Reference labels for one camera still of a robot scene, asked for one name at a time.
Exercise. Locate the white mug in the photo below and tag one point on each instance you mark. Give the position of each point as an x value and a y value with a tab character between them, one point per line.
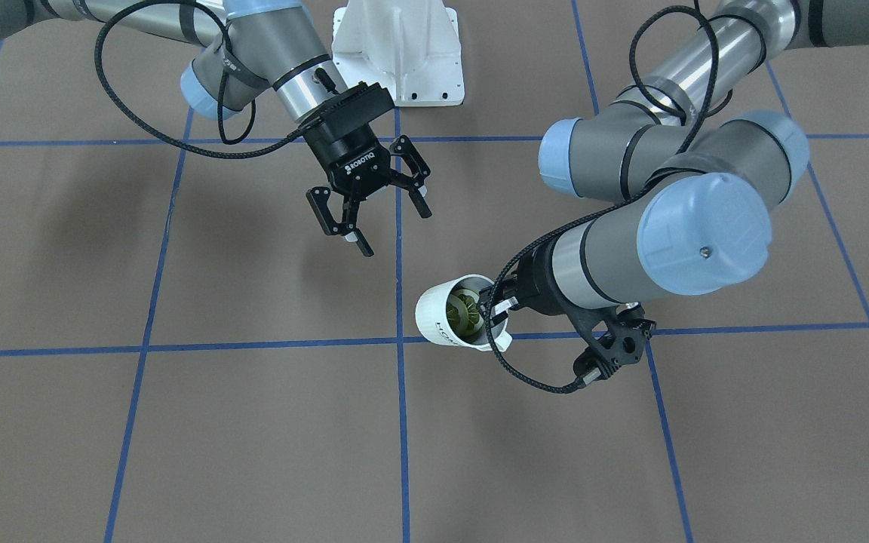
430	316

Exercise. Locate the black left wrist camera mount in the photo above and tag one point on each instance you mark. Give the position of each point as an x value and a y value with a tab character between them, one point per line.
615	336

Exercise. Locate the green lemon slice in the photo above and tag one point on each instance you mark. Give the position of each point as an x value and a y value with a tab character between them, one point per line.
462	313

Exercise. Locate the white central mounting post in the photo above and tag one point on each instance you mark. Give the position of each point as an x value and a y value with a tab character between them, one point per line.
411	48

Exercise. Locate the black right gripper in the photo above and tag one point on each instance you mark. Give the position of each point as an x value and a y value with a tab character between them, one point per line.
345	154

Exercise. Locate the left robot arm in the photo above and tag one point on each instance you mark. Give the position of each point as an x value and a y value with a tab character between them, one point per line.
691	210

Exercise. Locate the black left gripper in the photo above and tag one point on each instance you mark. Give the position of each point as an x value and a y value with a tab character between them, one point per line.
538	289

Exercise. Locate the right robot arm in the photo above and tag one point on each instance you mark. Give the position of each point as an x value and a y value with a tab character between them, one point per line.
248	48

